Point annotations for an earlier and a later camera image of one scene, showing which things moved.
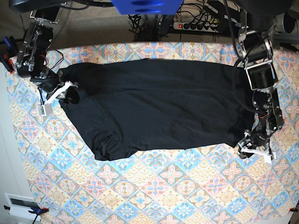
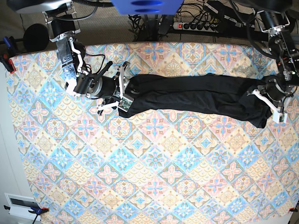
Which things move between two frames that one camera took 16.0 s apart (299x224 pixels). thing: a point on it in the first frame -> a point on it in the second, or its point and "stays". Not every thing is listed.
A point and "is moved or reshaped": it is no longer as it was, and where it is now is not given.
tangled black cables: [148, 27] stays
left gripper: [50, 81] -> [107, 86]
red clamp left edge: [10, 50] stays
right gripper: [258, 137] -> [275, 88]
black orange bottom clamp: [36, 211] stays
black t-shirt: [125, 106] is moved or reshaped
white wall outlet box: [20, 206] stays
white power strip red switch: [199, 27] stays
